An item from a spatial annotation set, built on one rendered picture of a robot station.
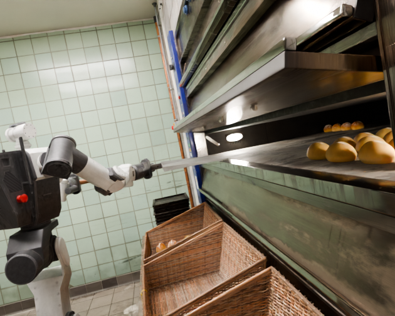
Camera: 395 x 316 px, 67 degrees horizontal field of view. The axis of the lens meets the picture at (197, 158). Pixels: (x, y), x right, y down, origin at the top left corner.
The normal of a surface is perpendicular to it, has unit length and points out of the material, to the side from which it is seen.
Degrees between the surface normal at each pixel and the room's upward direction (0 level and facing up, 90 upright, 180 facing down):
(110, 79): 90
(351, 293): 70
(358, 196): 90
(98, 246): 90
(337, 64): 90
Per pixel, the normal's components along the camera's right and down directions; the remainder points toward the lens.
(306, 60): 0.17, 0.04
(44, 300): 0.09, -0.24
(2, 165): 0.92, -0.16
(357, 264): -0.97, -0.15
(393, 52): -0.97, 0.20
